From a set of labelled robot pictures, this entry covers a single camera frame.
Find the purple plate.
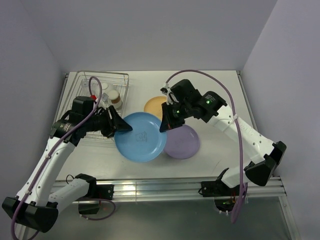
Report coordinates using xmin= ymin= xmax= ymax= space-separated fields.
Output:
xmin=164 ymin=124 xmax=201 ymax=160

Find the clear glass cup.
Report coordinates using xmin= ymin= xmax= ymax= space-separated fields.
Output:
xmin=80 ymin=79 xmax=97 ymax=97

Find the aluminium mounting rail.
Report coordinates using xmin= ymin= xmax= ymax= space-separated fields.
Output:
xmin=97 ymin=177 xmax=287 ymax=203

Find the orange plate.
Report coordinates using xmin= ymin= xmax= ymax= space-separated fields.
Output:
xmin=144 ymin=96 xmax=167 ymax=120

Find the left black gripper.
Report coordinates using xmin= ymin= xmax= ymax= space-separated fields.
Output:
xmin=83 ymin=105 xmax=132 ymax=139

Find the steel cup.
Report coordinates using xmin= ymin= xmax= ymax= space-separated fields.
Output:
xmin=107 ymin=90 xmax=123 ymax=109

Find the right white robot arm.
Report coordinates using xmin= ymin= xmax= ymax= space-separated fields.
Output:
xmin=160 ymin=79 xmax=287 ymax=195

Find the blue plate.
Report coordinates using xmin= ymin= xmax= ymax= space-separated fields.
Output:
xmin=114 ymin=112 xmax=167 ymax=163

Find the white ceramic bowl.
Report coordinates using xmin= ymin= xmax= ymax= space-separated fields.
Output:
xmin=101 ymin=82 xmax=114 ymax=94

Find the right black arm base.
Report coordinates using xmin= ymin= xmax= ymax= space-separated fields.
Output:
xmin=198 ymin=180 xmax=240 ymax=212

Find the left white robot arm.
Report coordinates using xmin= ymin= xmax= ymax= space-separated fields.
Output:
xmin=2 ymin=96 xmax=133 ymax=233

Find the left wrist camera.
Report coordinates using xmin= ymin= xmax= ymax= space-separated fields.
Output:
xmin=90 ymin=92 xmax=109 ymax=108

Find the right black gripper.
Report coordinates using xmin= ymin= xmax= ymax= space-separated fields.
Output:
xmin=160 ymin=100 xmax=192 ymax=132

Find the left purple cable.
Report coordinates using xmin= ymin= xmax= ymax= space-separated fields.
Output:
xmin=9 ymin=76 xmax=117 ymax=240

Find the metal wire dish rack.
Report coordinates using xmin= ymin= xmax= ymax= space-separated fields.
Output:
xmin=49 ymin=70 xmax=132 ymax=146

